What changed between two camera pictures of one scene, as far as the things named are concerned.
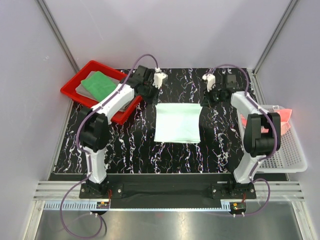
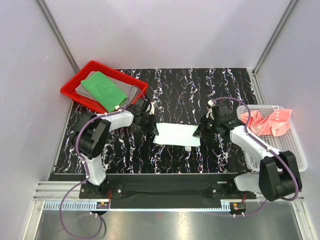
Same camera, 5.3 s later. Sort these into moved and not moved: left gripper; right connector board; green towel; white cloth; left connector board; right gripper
Moved: right gripper; white cloth; left gripper
Not moved: left connector board; green towel; right connector board
